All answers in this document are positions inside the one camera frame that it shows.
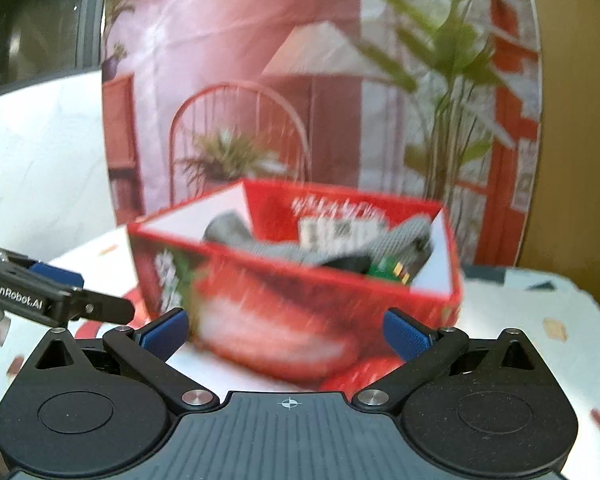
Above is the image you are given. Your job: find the wall poster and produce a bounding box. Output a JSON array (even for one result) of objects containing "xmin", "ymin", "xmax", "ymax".
[{"xmin": 101, "ymin": 0, "xmax": 544, "ymax": 270}]

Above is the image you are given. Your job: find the grey knitted sock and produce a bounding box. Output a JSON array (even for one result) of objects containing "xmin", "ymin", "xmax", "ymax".
[
  {"xmin": 202, "ymin": 212, "xmax": 331, "ymax": 267},
  {"xmin": 325, "ymin": 214, "xmax": 435, "ymax": 267}
]

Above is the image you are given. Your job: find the red strawberry print box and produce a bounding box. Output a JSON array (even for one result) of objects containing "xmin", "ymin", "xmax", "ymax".
[{"xmin": 127, "ymin": 178, "xmax": 464, "ymax": 382}]

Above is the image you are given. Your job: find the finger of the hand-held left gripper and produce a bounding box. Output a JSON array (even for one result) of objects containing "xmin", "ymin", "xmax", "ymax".
[
  {"xmin": 69, "ymin": 287, "xmax": 137, "ymax": 325},
  {"xmin": 29, "ymin": 260, "xmax": 85, "ymax": 289}
]

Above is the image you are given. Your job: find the dark framed panel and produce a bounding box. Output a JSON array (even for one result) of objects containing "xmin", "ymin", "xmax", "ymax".
[{"xmin": 0, "ymin": 0, "xmax": 112, "ymax": 96}]

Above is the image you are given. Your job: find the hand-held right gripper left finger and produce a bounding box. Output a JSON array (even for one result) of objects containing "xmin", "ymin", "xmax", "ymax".
[{"xmin": 33, "ymin": 308, "xmax": 217, "ymax": 417}]

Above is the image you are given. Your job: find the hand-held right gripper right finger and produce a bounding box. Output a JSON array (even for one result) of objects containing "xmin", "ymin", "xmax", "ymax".
[{"xmin": 352, "ymin": 308, "xmax": 537, "ymax": 413}]

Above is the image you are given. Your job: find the white printed tablecloth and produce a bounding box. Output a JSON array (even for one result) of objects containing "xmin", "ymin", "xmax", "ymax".
[{"xmin": 0, "ymin": 70, "xmax": 600, "ymax": 480}]

